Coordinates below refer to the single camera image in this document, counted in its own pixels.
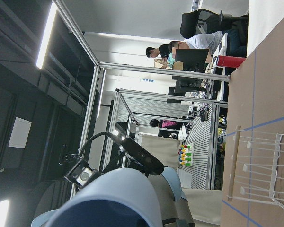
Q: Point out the black monitor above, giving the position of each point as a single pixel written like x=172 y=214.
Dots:
x=192 y=58

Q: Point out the black office chair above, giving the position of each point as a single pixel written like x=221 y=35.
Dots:
x=203 y=21

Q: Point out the red cylinder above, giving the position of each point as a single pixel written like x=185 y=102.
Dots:
x=229 y=61

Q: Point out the person in white shirt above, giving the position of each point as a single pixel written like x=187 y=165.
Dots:
x=211 y=42

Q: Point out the white wire cup holder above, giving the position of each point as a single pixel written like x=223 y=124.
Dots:
x=257 y=167

